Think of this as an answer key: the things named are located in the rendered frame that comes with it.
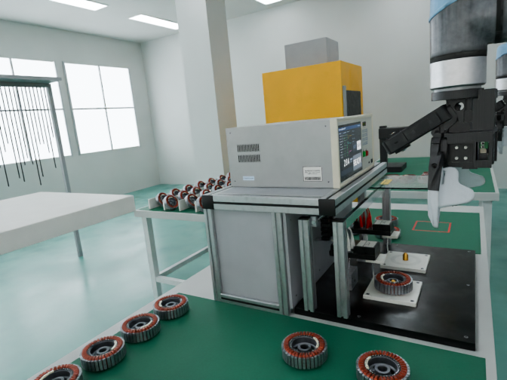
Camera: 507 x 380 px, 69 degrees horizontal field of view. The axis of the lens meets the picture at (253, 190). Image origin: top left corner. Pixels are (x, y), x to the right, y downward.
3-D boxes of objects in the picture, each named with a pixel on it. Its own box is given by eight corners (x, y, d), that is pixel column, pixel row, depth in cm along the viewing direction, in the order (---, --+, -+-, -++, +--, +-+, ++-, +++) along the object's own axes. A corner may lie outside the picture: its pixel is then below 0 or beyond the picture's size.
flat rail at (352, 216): (387, 188, 151) (387, 180, 151) (342, 234, 99) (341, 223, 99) (384, 188, 152) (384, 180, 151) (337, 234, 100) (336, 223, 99)
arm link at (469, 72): (423, 63, 55) (437, 66, 61) (424, 95, 55) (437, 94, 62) (483, 54, 50) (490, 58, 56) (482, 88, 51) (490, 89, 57)
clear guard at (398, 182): (456, 191, 138) (456, 175, 137) (453, 206, 118) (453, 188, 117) (368, 189, 155) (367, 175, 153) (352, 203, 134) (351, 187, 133)
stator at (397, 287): (412, 281, 117) (412, 271, 117) (413, 298, 107) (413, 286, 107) (376, 278, 122) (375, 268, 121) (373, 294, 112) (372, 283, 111)
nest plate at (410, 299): (422, 285, 117) (422, 281, 117) (416, 307, 105) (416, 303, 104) (374, 278, 125) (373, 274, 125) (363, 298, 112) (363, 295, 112)
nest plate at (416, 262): (430, 257, 138) (430, 254, 137) (425, 274, 125) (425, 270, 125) (388, 253, 145) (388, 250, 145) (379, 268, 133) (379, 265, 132)
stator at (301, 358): (284, 373, 86) (284, 359, 85) (280, 344, 97) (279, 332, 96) (332, 369, 86) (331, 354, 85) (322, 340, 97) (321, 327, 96)
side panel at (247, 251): (292, 311, 113) (284, 210, 107) (288, 316, 110) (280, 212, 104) (219, 296, 127) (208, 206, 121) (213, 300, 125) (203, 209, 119)
